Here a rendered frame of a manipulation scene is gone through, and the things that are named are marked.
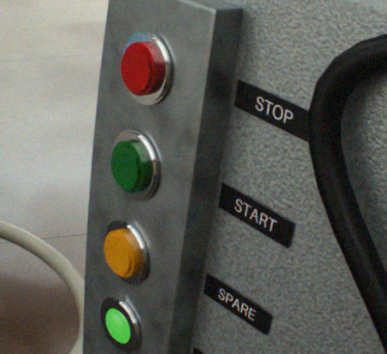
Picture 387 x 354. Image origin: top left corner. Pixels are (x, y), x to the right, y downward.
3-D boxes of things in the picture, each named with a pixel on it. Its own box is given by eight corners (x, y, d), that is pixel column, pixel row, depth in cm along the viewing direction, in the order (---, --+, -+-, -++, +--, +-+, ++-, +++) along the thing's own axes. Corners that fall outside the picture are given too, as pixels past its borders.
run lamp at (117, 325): (142, 347, 42) (145, 316, 41) (123, 354, 41) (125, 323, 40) (117, 326, 43) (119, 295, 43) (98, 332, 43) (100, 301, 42)
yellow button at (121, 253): (144, 281, 40) (149, 241, 39) (129, 287, 39) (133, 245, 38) (115, 259, 41) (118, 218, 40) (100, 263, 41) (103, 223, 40)
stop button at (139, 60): (166, 100, 36) (172, 48, 34) (148, 104, 35) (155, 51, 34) (132, 84, 37) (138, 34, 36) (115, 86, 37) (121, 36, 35)
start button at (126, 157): (154, 198, 38) (159, 149, 37) (137, 202, 37) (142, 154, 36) (122, 177, 39) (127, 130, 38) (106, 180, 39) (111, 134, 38)
